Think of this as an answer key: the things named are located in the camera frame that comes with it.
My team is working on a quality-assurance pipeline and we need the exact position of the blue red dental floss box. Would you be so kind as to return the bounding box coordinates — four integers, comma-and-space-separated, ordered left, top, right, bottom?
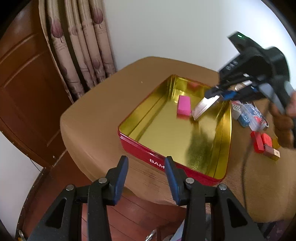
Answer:
241, 103, 269, 132

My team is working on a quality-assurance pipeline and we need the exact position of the red rectangular block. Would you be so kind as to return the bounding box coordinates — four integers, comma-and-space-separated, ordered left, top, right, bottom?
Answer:
250, 131, 264, 154

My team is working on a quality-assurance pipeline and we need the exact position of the pink rectangular block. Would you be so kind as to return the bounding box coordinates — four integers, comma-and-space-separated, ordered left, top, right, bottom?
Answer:
177, 95, 191, 116

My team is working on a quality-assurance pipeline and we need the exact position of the red lipstick with gold cap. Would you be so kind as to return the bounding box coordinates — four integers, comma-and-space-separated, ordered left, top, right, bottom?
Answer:
261, 133, 280, 161

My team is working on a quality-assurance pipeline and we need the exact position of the black white zigzag cube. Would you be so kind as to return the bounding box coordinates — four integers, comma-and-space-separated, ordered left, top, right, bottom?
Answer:
231, 101, 242, 120

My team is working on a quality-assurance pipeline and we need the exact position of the person right hand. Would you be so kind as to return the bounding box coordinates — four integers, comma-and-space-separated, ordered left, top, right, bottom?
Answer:
269, 91, 295, 149

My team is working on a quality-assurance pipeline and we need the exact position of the red gold metal tin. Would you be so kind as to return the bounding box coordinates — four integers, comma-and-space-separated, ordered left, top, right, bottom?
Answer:
118, 75, 232, 186

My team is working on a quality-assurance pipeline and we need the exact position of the brown wooden door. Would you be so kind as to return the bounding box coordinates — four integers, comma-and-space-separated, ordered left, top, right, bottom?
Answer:
1, 1, 71, 168

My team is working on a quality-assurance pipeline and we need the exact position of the beige patterned curtain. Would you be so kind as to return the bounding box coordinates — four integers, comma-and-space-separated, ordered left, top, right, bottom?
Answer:
38, 0, 116, 102

